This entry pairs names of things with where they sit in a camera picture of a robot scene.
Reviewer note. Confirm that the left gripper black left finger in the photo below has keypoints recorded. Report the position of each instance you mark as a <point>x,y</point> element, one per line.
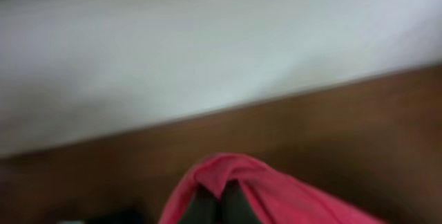
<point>203,208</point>

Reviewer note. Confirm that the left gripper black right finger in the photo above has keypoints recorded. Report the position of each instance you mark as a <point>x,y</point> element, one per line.
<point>234,206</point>

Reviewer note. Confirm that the red t-shirt with logo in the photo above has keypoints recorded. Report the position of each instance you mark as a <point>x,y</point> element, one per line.
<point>275,197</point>

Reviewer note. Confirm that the dark navy folded garment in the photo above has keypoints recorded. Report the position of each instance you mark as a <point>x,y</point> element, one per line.
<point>127,216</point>

